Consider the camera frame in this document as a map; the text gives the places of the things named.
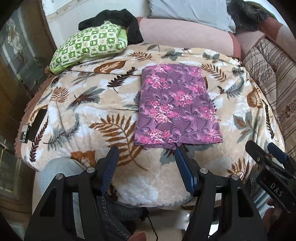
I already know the beige leaf print blanket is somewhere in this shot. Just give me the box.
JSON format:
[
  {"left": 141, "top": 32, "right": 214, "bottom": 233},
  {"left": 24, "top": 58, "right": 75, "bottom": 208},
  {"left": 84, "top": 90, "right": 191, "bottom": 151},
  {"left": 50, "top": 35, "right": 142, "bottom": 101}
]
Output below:
[{"left": 15, "top": 43, "right": 285, "bottom": 209}]

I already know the wooden glass door cabinet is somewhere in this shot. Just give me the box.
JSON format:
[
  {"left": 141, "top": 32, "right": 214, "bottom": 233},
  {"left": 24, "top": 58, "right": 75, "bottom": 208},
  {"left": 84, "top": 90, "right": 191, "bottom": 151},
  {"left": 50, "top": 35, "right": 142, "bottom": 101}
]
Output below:
[{"left": 0, "top": 0, "right": 56, "bottom": 209}]

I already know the purple floral garment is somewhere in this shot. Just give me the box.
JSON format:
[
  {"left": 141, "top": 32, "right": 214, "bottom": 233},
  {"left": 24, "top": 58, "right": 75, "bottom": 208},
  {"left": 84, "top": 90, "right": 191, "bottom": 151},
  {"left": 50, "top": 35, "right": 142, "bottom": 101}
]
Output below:
[{"left": 134, "top": 64, "right": 223, "bottom": 147}]

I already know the light grey pillow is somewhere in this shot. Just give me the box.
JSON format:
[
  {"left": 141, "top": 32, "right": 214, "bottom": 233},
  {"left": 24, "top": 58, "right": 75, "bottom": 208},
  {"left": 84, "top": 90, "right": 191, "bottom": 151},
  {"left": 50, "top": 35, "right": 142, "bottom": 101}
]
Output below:
[{"left": 148, "top": 0, "right": 236, "bottom": 33}]

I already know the brown fringed bedspread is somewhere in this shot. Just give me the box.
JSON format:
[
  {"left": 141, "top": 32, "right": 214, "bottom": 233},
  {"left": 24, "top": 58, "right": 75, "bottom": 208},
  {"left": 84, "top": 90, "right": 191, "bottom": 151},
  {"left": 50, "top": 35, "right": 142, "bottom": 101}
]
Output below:
[{"left": 14, "top": 66, "right": 59, "bottom": 163}]

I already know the pink bolster cushion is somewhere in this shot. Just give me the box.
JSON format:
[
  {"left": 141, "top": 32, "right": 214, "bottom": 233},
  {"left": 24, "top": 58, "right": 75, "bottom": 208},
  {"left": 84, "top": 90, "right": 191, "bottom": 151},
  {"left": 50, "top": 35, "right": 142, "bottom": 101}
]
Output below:
[{"left": 136, "top": 17, "right": 241, "bottom": 58}]

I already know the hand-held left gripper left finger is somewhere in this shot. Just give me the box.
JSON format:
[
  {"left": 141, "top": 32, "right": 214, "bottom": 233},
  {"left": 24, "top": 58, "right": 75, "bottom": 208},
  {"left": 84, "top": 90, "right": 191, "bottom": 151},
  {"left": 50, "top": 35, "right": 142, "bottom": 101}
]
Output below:
[{"left": 24, "top": 146, "right": 120, "bottom": 241}]

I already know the green patterned pillow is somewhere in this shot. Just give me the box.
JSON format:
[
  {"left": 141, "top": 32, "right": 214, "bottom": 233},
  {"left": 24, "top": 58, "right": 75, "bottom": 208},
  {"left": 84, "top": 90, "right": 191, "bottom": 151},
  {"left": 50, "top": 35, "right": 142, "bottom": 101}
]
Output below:
[{"left": 50, "top": 21, "right": 128, "bottom": 75}]

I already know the striped beige cushion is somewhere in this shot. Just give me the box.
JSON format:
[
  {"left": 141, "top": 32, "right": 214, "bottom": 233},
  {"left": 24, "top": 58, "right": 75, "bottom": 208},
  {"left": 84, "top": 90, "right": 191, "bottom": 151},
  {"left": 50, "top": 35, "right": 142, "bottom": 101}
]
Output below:
[{"left": 242, "top": 38, "right": 296, "bottom": 151}]

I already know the small silver device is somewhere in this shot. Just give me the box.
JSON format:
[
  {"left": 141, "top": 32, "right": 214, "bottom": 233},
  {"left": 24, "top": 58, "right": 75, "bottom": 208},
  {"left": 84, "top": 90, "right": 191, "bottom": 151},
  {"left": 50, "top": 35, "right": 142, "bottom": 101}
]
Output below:
[{"left": 19, "top": 125, "right": 29, "bottom": 142}]

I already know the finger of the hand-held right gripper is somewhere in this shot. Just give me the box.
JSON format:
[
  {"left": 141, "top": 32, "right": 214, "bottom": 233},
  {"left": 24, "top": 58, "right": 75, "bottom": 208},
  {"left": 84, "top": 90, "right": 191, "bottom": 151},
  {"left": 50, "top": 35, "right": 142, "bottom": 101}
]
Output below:
[
  {"left": 267, "top": 142, "right": 295, "bottom": 168},
  {"left": 245, "top": 140, "right": 270, "bottom": 168}
]

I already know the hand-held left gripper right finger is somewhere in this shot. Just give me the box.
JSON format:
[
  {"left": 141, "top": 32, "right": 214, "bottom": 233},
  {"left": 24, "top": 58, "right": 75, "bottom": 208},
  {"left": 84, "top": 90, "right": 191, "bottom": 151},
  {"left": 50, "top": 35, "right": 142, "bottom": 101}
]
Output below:
[{"left": 175, "top": 146, "right": 269, "bottom": 241}]

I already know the black phone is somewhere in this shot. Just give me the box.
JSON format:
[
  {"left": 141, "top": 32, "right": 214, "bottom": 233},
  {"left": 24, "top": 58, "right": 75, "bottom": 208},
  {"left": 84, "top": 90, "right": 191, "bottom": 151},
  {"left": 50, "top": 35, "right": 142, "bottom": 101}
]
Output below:
[{"left": 28, "top": 108, "right": 48, "bottom": 142}]

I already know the black cable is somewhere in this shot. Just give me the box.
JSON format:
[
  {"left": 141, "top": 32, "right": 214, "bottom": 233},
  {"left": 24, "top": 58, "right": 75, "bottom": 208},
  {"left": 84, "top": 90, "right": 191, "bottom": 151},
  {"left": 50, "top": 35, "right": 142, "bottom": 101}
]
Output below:
[{"left": 139, "top": 207, "right": 160, "bottom": 241}]

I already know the black cloth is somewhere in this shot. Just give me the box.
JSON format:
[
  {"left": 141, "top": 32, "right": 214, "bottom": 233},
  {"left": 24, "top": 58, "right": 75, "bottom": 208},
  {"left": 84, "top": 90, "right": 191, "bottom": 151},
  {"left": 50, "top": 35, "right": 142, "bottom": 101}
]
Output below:
[{"left": 79, "top": 9, "right": 144, "bottom": 45}]

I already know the reddish beige sofa armrest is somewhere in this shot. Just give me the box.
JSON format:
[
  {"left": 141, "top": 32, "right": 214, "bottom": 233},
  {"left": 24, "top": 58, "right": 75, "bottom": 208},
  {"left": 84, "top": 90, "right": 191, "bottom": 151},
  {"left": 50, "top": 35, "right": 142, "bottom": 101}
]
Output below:
[{"left": 258, "top": 16, "right": 296, "bottom": 62}]

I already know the dark fur cloth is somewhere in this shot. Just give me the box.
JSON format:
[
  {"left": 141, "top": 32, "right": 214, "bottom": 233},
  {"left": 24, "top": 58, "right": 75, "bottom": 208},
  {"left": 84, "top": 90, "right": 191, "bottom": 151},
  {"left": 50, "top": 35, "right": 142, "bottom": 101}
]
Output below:
[{"left": 227, "top": 0, "right": 273, "bottom": 32}]

